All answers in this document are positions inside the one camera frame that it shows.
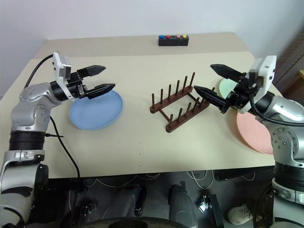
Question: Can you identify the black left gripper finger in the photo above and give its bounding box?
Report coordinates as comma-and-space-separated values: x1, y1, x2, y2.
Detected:
83, 83, 116, 100
77, 64, 107, 79

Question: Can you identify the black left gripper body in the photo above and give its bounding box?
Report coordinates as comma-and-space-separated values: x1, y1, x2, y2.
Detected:
67, 70, 90, 99

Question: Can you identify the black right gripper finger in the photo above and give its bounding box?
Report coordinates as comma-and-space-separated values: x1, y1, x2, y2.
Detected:
209, 63, 247, 83
193, 85, 230, 114

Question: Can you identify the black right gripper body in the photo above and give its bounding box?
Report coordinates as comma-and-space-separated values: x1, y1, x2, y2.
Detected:
227, 73, 260, 110

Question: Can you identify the green plate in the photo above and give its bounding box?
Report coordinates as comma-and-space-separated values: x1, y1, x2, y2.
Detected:
218, 78, 238, 100

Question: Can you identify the blue plate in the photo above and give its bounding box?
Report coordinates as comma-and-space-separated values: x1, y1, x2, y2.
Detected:
69, 89, 124, 131

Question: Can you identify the pink-red plate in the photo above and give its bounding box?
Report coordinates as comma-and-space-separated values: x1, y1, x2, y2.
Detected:
236, 111, 276, 155

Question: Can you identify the dark wooden dish rack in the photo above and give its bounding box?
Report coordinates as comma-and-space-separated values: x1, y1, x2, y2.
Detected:
149, 72, 216, 133

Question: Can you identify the dark perforated panel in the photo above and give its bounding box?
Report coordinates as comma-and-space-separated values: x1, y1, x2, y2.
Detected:
272, 29, 304, 97

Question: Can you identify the black box with coloured buttons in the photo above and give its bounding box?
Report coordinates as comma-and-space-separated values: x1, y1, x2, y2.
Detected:
158, 34, 190, 47

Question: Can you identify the dark rounded grey shape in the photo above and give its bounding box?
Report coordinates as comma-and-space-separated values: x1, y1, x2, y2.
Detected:
113, 184, 147, 217
168, 181, 198, 228

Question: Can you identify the black metal stand leg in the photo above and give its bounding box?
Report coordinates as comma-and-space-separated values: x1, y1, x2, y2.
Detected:
201, 193, 225, 228

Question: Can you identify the white shoe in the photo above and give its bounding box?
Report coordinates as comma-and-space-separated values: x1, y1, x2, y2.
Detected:
227, 203, 254, 225

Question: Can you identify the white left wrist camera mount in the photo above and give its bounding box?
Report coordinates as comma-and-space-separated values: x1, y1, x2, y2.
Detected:
52, 51, 73, 101

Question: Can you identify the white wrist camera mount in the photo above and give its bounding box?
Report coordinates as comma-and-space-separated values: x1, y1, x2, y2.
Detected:
52, 51, 73, 101
239, 55, 278, 115

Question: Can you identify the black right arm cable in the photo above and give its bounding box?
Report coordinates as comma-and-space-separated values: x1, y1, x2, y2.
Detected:
248, 78, 304, 124

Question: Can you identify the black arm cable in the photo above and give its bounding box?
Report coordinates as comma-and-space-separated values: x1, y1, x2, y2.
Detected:
248, 78, 304, 124
23, 54, 81, 179

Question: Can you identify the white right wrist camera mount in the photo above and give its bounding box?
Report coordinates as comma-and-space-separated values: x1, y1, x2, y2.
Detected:
239, 55, 278, 115

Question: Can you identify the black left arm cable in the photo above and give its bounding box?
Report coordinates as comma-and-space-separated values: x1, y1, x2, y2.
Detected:
23, 54, 81, 179

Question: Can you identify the white floor cable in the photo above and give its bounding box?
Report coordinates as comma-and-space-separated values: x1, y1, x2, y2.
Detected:
83, 170, 257, 190

